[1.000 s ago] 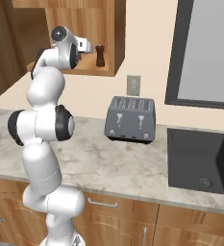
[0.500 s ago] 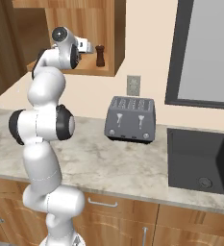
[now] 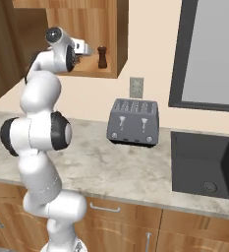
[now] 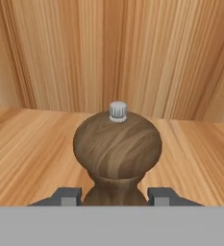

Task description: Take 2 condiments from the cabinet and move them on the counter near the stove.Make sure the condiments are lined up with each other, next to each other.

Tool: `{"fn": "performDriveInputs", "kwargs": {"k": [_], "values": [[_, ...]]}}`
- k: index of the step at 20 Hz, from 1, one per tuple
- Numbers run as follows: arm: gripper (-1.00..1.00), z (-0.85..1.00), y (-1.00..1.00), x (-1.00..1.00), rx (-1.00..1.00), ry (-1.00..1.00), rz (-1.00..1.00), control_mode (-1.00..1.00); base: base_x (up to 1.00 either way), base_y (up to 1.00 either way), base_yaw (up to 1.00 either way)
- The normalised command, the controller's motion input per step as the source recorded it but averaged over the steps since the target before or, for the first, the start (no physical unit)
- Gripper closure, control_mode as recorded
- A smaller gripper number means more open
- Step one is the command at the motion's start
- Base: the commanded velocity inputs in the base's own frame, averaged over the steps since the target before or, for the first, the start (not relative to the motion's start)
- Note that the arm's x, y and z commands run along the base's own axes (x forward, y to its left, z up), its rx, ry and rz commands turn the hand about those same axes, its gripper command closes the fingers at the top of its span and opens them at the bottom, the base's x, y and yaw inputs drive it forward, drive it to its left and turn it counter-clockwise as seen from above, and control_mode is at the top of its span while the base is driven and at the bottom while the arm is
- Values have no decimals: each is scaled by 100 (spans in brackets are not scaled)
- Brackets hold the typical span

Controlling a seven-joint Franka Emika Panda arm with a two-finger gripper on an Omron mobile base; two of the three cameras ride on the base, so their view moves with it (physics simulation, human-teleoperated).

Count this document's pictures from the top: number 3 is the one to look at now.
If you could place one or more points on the wooden wall cabinet door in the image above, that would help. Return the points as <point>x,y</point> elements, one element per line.
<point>3,49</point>

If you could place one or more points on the black sink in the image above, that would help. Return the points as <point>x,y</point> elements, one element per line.
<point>198,164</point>

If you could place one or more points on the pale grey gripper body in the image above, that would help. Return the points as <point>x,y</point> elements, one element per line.
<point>87,49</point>

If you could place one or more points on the grey four-slot toaster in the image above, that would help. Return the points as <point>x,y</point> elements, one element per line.
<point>134,123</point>

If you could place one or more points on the grey wall outlet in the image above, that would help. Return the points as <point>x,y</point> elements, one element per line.
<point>136,87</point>

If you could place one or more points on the dark brown pepper mill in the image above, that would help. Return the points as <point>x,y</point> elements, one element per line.
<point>102,58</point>

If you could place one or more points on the open wooden wall cabinet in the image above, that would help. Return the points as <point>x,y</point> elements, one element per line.
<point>117,36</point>

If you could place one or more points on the wooden cupboard door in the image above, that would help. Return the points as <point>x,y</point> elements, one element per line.
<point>198,244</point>
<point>11,223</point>
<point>119,238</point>

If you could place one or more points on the wooden drawer front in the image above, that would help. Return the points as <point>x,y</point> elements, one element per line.
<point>4,189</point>
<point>201,226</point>
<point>135,213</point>

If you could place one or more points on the dark framed window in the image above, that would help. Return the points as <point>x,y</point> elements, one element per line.
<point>211,49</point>

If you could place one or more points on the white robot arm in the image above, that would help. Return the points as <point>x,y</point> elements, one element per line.
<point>40,131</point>

